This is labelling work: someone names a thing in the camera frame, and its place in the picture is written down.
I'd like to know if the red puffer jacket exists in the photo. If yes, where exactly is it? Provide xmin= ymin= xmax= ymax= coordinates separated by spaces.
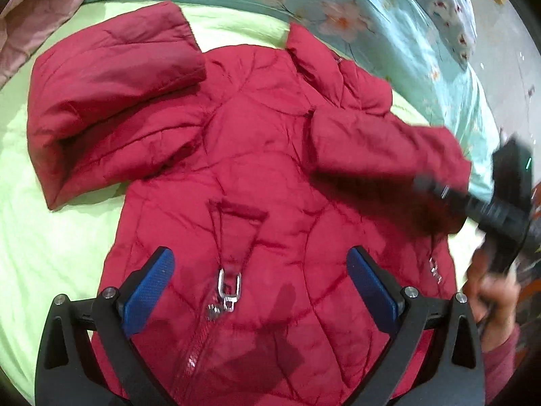
xmin=27 ymin=2 xmax=470 ymax=405

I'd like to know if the red right sleeve forearm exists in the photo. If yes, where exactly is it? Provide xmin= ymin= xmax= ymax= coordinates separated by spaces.
xmin=483 ymin=324 xmax=520 ymax=405

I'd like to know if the person's right hand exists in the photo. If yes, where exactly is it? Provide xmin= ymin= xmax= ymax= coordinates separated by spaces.
xmin=462 ymin=248 xmax=521 ymax=353

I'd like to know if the lime green bed sheet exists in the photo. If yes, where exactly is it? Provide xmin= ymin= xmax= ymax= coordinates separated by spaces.
xmin=1 ymin=1 xmax=481 ymax=405

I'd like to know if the cartoon print pillow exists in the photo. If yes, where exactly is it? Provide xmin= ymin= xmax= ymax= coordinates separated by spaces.
xmin=415 ymin=0 xmax=478 ymax=68

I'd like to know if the teal floral duvet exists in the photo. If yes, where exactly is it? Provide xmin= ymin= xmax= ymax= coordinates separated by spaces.
xmin=83 ymin=0 xmax=502 ymax=204

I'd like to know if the pink quilted blanket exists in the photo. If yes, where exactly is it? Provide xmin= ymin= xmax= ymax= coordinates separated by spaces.
xmin=1 ymin=0 xmax=84 ymax=84

